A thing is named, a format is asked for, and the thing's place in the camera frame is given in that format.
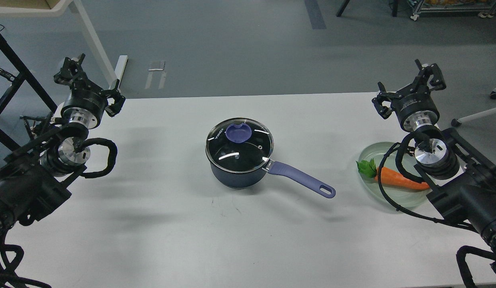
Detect orange toy carrot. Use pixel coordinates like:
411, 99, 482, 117
356, 158, 430, 191

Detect white chair base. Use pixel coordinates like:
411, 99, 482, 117
450, 88, 496, 127

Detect black chair legs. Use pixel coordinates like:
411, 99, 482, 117
335, 0, 402, 18

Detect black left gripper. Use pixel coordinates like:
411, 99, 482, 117
54, 54, 126, 130

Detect glass lid with purple knob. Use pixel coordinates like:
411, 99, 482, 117
205, 117, 275, 174

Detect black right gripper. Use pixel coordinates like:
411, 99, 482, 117
371, 60, 447, 132

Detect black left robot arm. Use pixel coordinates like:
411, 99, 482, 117
0, 54, 126, 288

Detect blue pot with purple handle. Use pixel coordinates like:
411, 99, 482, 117
206, 118, 336, 199

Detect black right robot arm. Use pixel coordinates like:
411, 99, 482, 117
372, 60, 496, 288

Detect pale green plate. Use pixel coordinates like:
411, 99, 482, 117
356, 142, 431, 208

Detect black metal stand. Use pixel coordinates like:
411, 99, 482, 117
0, 33, 57, 151

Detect white desk frame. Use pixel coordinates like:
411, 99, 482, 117
0, 0, 128, 89

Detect wire rack cart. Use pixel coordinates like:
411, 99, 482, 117
407, 0, 496, 21

